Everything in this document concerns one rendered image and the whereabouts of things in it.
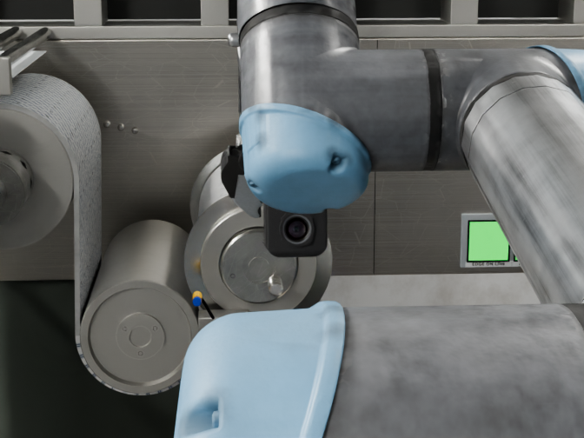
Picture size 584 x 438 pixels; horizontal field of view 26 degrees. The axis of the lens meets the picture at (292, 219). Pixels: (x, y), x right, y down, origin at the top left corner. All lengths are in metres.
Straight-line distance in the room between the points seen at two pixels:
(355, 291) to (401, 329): 3.02
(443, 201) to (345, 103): 0.87
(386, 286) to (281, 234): 2.52
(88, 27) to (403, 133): 0.86
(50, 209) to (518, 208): 0.72
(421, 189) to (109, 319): 0.49
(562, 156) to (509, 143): 0.05
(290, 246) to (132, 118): 0.67
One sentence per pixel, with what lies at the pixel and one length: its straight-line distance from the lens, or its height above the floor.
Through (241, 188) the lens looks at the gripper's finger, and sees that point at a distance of 1.02.
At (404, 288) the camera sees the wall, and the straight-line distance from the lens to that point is 3.45.
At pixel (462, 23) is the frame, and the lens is 1.58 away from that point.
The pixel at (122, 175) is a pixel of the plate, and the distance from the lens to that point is 1.58.
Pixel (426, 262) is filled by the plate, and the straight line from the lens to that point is 1.62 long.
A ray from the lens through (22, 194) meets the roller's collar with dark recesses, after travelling 1.20.
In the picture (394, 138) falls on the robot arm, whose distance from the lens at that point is 0.75.
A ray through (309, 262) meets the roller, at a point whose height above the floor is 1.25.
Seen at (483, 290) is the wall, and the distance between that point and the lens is 3.52.
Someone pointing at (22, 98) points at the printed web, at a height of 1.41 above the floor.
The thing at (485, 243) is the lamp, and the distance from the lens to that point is 1.62.
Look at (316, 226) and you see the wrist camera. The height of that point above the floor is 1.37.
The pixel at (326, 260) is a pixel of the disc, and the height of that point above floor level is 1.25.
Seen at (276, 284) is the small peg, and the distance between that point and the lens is 1.22.
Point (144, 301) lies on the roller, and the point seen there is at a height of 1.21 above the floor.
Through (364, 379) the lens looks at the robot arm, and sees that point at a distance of 0.38.
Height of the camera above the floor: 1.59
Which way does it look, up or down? 14 degrees down
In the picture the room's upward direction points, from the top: straight up
